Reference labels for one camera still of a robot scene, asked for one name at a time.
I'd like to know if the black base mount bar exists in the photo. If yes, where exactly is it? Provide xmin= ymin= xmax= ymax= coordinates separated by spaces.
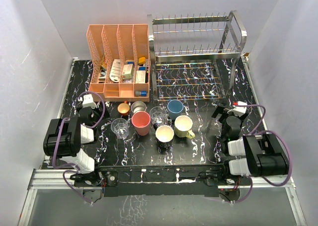
xmin=74 ymin=165 xmax=239 ymax=199

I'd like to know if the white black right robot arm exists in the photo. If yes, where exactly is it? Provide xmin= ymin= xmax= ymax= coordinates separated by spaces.
xmin=212 ymin=101 xmax=292 ymax=185

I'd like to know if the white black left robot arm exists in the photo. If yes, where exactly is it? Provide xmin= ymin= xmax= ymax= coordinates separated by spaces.
xmin=43 ymin=102 xmax=109 ymax=186

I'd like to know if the yellow black small object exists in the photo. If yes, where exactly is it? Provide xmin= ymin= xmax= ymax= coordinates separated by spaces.
xmin=138 ymin=57 xmax=146 ymax=65

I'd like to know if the white barcode label card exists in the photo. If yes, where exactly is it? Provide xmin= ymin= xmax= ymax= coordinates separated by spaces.
xmin=109 ymin=59 xmax=121 ymax=83

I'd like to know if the yellow faceted mug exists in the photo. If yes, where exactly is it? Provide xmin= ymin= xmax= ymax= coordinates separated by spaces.
xmin=174 ymin=115 xmax=195 ymax=139

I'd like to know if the light blue cup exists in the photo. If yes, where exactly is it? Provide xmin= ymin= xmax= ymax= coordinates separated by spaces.
xmin=167 ymin=100 xmax=184 ymax=120

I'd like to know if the blue grey cylinder battery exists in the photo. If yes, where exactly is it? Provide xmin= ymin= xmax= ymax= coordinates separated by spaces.
xmin=135 ymin=90 xmax=147 ymax=97

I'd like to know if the aluminium frame rail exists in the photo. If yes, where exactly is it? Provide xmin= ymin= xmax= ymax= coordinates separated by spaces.
xmin=27 ymin=169 xmax=307 ymax=226

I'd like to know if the clear ribbed glass cup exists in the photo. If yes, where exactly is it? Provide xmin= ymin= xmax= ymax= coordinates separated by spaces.
xmin=150 ymin=106 xmax=166 ymax=130

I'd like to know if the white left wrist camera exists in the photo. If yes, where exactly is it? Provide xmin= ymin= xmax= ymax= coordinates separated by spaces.
xmin=78 ymin=94 xmax=97 ymax=109

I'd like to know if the pink plastic cup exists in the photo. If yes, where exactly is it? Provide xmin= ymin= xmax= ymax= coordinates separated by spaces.
xmin=132 ymin=111 xmax=151 ymax=136

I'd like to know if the stainless steel cup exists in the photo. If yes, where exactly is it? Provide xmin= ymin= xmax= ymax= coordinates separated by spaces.
xmin=131 ymin=101 xmax=147 ymax=114

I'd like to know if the black glossy cup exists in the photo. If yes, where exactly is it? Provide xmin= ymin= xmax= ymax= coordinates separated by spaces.
xmin=155 ymin=125 xmax=174 ymax=153

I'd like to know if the white green small box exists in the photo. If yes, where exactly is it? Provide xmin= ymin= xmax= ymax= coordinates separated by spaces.
xmin=121 ymin=64 xmax=134 ymax=79

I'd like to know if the stainless steel dish rack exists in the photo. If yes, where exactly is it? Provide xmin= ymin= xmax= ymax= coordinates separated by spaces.
xmin=147 ymin=10 xmax=247 ymax=102

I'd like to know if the small orange mug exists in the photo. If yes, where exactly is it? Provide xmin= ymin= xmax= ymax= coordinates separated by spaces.
xmin=117 ymin=101 xmax=130 ymax=116

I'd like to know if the orange plastic file organizer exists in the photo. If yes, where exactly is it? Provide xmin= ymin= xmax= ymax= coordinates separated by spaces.
xmin=86 ymin=24 xmax=151 ymax=102

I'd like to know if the white red printed box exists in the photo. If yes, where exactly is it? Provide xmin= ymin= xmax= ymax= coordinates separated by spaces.
xmin=135 ymin=70 xmax=147 ymax=83

